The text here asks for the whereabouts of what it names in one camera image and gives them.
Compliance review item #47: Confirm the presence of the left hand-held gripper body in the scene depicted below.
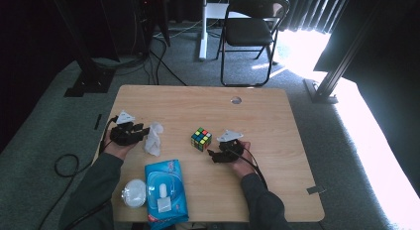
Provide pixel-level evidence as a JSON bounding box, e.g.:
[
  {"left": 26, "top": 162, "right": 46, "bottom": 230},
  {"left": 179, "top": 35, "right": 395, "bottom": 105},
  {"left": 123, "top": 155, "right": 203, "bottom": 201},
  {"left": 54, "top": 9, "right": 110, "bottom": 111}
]
[{"left": 109, "top": 109, "right": 147, "bottom": 147}]

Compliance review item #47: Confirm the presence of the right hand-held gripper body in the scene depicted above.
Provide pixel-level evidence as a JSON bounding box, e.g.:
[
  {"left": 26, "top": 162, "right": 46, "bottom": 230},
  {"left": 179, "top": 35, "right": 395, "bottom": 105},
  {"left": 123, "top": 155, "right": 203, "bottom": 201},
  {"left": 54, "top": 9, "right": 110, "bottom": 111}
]
[{"left": 216, "top": 129, "right": 246, "bottom": 164}]

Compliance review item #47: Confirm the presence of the white wet wipe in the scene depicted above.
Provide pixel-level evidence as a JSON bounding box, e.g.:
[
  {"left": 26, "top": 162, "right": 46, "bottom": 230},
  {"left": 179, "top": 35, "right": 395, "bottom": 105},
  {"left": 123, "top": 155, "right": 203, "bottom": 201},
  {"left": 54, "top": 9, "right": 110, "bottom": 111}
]
[{"left": 144, "top": 121, "right": 165, "bottom": 158}]

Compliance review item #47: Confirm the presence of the multicoloured puzzle cube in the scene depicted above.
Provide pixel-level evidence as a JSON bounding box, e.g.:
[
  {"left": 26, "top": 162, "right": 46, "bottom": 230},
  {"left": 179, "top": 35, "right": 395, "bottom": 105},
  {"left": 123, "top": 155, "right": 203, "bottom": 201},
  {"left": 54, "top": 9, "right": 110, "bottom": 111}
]
[{"left": 189, "top": 126, "right": 214, "bottom": 153}]

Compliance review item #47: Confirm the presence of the blue wet wipe pack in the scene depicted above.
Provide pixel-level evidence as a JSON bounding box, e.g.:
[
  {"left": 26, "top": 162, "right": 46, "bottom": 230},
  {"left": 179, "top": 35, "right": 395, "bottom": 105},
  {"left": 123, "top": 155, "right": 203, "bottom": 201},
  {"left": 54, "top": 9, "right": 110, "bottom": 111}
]
[{"left": 144, "top": 159, "right": 190, "bottom": 230}]

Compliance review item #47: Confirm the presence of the person's left hand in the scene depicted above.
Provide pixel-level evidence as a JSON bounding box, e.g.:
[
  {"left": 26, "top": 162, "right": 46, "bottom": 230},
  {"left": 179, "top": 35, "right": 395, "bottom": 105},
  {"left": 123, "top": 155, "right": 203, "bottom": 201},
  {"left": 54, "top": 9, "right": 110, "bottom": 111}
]
[{"left": 100, "top": 130, "right": 139, "bottom": 162}]

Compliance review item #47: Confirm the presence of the person's right hand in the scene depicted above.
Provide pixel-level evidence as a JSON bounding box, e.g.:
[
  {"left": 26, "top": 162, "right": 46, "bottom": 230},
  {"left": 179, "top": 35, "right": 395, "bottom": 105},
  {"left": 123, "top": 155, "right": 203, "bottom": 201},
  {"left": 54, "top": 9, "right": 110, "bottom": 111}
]
[{"left": 227, "top": 140, "right": 258, "bottom": 179}]

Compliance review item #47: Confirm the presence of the white round pack lid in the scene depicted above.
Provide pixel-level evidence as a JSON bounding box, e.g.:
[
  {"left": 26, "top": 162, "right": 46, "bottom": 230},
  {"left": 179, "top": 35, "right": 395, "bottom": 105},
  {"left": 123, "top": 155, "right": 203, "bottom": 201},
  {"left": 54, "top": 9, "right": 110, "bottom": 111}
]
[{"left": 120, "top": 178, "right": 148, "bottom": 209}]

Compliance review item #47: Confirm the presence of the black metal stand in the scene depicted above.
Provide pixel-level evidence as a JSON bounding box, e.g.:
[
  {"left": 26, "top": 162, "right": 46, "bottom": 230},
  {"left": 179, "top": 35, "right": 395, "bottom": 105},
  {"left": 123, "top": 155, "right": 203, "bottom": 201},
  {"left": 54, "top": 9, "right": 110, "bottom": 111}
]
[
  {"left": 49, "top": 0, "right": 117, "bottom": 98},
  {"left": 302, "top": 0, "right": 391, "bottom": 105}
]

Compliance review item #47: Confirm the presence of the grey tape piece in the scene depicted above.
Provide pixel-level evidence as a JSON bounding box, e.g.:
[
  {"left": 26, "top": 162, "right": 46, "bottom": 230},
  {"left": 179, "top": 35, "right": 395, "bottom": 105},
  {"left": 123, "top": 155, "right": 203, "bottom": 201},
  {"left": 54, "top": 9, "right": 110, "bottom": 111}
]
[{"left": 305, "top": 185, "right": 327, "bottom": 195}]

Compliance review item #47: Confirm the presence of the black computer tower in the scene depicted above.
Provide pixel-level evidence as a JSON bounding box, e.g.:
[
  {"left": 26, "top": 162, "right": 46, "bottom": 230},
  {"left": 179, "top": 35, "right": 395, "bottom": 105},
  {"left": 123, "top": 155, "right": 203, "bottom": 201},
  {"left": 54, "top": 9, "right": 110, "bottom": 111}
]
[{"left": 130, "top": 0, "right": 171, "bottom": 58}]

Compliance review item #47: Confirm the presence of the black folding chair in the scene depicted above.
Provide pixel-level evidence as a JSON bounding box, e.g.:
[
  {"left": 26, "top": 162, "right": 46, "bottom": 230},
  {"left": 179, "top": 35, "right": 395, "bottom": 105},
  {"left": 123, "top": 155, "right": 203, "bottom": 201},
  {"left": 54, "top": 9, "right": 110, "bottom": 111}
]
[{"left": 215, "top": 0, "right": 292, "bottom": 88}]

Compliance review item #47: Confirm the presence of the dark pleated curtain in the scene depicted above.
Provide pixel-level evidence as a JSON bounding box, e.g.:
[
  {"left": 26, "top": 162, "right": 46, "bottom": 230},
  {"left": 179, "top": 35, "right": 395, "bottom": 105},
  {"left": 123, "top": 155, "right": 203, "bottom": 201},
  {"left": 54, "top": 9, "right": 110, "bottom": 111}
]
[{"left": 282, "top": 0, "right": 352, "bottom": 35}]

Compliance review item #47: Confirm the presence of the black curtain panel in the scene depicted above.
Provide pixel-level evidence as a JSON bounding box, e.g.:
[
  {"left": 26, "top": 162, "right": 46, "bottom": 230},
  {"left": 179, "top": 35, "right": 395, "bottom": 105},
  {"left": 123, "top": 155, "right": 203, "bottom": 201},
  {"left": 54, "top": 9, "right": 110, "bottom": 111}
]
[{"left": 312, "top": 0, "right": 420, "bottom": 195}]

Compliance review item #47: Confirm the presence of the left hand-held gripper cable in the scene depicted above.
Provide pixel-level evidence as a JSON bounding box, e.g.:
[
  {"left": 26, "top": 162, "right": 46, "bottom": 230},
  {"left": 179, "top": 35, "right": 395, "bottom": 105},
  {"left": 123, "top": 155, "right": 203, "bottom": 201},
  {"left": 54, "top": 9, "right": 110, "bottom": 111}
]
[{"left": 63, "top": 115, "right": 120, "bottom": 230}]

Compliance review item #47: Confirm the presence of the hand-held gripper cable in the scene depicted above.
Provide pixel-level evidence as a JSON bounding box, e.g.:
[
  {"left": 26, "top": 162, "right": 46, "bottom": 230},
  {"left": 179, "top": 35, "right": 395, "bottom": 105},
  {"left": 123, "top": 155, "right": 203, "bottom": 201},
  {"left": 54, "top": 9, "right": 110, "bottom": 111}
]
[
  {"left": 229, "top": 147, "right": 269, "bottom": 191},
  {"left": 63, "top": 115, "right": 120, "bottom": 230}
]

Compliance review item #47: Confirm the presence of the right hand-held gripper cable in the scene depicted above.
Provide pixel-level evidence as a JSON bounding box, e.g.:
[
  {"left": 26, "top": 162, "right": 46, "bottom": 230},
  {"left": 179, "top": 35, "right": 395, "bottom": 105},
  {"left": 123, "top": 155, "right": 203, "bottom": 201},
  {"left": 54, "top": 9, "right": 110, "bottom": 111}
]
[{"left": 229, "top": 147, "right": 269, "bottom": 191}]

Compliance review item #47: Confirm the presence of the dark cable bundle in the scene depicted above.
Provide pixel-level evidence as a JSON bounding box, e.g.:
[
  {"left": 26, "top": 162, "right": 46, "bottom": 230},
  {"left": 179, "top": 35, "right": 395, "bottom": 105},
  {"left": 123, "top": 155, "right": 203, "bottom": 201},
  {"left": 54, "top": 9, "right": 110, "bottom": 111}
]
[{"left": 93, "top": 53, "right": 151, "bottom": 76}]

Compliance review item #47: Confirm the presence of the black looped floor cable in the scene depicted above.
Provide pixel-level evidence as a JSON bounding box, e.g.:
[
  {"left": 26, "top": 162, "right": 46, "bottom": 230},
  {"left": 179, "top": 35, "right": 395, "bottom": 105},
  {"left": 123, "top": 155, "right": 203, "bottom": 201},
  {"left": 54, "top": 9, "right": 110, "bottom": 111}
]
[{"left": 37, "top": 153, "right": 95, "bottom": 230}]

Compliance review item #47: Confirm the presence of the white desk frame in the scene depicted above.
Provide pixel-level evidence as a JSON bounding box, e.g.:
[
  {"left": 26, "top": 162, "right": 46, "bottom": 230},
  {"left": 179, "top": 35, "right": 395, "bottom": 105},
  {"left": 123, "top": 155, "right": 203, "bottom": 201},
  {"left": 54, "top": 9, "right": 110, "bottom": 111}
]
[{"left": 198, "top": 0, "right": 253, "bottom": 61}]

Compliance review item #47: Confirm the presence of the white floor cable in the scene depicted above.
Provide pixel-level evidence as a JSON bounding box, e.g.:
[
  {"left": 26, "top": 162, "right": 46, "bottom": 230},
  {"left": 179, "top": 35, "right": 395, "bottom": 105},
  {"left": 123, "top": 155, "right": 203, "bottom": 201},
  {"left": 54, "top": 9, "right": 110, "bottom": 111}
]
[{"left": 153, "top": 19, "right": 203, "bottom": 40}]

